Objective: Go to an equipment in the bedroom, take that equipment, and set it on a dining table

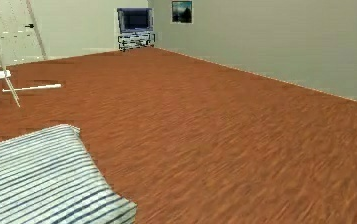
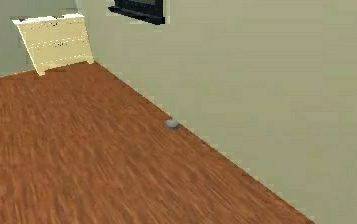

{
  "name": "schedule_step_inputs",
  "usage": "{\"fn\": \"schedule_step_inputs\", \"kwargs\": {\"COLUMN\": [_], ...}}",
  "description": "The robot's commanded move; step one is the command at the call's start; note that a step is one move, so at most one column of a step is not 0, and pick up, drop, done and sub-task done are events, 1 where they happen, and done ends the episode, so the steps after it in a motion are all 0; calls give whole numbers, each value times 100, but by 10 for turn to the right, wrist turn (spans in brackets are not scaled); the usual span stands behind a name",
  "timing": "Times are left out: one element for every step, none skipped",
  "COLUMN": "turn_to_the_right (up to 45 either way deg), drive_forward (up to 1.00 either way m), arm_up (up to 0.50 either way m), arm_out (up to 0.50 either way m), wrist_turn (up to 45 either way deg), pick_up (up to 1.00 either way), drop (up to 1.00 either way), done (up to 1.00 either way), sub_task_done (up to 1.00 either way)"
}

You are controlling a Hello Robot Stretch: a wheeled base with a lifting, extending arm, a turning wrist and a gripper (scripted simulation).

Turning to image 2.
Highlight small grey round object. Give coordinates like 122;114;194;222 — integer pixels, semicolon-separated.
165;118;180;130

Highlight cream chest of drawers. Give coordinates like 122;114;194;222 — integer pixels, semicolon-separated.
11;13;95;77

